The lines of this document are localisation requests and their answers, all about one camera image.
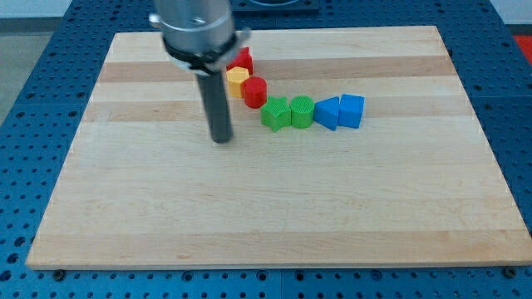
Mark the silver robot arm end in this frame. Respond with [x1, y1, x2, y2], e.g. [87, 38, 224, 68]
[149, 0, 251, 76]

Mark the green star block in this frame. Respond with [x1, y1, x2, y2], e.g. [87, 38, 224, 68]
[260, 96, 292, 132]

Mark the wooden board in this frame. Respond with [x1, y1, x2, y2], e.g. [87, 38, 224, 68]
[27, 26, 531, 270]

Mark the green cylinder block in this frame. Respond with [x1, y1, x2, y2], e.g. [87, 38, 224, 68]
[290, 96, 315, 129]

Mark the red cylinder block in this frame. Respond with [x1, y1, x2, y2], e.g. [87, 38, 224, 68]
[242, 76, 268, 109]

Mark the blue triangle block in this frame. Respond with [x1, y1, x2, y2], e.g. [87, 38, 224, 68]
[313, 96, 340, 131]

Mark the yellow hexagon block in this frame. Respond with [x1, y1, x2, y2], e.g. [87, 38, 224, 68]
[226, 66, 250, 99]

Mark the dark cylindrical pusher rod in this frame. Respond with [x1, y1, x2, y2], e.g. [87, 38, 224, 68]
[196, 72, 233, 144]

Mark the blue cube block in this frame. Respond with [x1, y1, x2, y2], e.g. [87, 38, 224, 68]
[337, 94, 366, 129]

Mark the red pentagon block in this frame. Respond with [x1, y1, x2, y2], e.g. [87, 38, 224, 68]
[226, 47, 254, 75]

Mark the blue perforated table plate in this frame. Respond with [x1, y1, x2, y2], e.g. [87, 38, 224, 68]
[0, 0, 532, 299]

